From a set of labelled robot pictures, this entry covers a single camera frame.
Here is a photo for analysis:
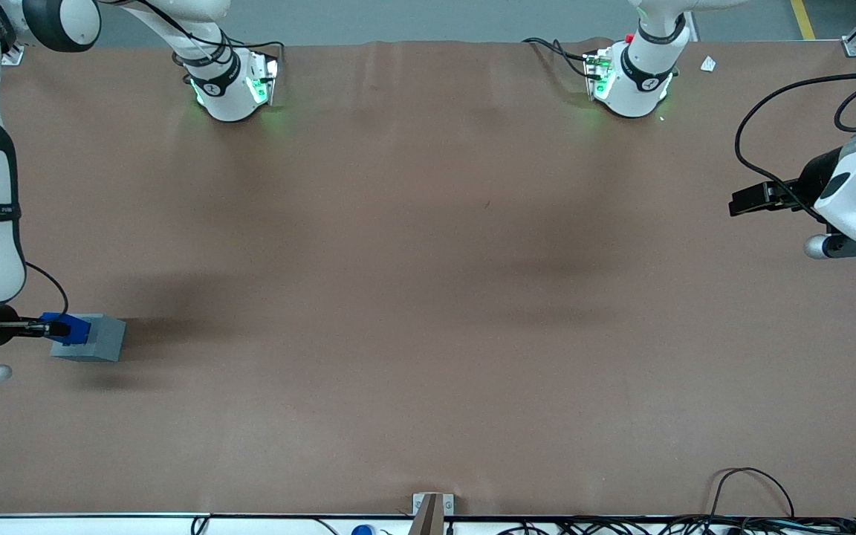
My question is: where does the black base cable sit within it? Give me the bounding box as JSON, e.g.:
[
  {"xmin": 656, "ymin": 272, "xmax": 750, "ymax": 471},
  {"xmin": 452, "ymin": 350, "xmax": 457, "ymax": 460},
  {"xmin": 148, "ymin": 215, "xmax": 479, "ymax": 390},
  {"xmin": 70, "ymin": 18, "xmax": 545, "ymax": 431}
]
[
  {"xmin": 216, "ymin": 30, "xmax": 286, "ymax": 69},
  {"xmin": 522, "ymin": 37, "xmax": 594, "ymax": 80}
]

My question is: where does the metal table edge bracket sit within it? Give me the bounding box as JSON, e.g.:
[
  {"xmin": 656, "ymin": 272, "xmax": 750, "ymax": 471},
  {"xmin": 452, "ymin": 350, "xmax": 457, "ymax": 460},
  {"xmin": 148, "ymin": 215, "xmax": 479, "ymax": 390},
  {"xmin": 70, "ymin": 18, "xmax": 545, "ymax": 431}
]
[{"xmin": 407, "ymin": 492, "xmax": 455, "ymax": 535}]

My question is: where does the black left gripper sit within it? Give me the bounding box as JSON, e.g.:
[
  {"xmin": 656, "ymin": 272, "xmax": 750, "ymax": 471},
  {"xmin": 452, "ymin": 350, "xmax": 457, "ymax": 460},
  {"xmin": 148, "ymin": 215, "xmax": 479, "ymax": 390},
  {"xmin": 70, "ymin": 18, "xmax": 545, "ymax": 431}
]
[{"xmin": 730, "ymin": 146, "xmax": 843, "ymax": 218}]

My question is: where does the blue plastic part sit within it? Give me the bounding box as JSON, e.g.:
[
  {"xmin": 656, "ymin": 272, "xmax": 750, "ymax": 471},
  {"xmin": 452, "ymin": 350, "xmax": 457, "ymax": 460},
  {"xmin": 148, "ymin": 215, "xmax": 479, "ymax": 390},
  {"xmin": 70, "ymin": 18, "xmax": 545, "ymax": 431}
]
[{"xmin": 40, "ymin": 312, "xmax": 92, "ymax": 347}]

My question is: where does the long black left arm cable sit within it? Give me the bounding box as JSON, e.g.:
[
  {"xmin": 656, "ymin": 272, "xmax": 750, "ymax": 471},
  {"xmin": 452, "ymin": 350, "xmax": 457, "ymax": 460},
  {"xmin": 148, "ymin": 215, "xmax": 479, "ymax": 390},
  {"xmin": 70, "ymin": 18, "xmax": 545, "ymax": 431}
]
[{"xmin": 735, "ymin": 71, "xmax": 856, "ymax": 221}]

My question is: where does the black cable bundle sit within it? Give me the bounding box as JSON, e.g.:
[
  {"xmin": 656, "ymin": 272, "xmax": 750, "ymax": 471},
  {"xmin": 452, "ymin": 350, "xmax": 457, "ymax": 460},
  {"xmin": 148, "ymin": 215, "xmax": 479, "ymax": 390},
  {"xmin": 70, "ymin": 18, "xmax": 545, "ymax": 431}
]
[{"xmin": 499, "ymin": 515, "xmax": 856, "ymax": 535}]

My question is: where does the black right base cable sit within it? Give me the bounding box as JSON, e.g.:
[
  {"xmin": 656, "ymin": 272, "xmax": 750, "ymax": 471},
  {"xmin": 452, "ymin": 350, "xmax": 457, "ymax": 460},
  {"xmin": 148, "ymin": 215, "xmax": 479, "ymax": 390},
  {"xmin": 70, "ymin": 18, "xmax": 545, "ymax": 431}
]
[{"xmin": 216, "ymin": 30, "xmax": 286, "ymax": 69}]

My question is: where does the black left base cable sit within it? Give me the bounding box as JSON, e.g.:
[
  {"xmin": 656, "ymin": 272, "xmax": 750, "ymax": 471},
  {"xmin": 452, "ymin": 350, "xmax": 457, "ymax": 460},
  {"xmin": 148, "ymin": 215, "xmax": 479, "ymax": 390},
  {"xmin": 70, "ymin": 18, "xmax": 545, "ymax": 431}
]
[{"xmin": 522, "ymin": 37, "xmax": 594, "ymax": 80}]

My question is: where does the black looped table cable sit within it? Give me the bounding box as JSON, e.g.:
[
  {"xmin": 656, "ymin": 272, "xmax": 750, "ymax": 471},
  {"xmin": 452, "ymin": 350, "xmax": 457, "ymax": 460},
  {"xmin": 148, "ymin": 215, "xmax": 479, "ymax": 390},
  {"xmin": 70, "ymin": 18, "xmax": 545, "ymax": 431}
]
[{"xmin": 709, "ymin": 467, "xmax": 796, "ymax": 520}]

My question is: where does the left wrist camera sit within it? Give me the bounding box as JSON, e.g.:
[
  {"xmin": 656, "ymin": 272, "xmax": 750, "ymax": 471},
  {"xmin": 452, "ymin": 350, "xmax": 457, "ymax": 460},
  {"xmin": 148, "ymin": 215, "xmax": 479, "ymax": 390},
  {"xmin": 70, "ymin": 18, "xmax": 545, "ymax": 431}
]
[{"xmin": 804, "ymin": 221, "xmax": 856, "ymax": 261}]

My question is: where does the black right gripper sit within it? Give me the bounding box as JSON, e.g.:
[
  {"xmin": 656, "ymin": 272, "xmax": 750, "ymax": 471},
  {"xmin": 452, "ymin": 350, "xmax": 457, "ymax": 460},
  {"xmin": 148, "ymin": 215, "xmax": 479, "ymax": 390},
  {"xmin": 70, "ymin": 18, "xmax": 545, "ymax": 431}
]
[{"xmin": 0, "ymin": 307, "xmax": 71, "ymax": 348}]

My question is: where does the gray square base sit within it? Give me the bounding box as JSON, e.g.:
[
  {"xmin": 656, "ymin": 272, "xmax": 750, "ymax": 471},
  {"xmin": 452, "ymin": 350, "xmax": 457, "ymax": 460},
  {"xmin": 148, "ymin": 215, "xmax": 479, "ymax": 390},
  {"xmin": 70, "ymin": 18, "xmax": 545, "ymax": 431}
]
[{"xmin": 50, "ymin": 314, "xmax": 127, "ymax": 363}]

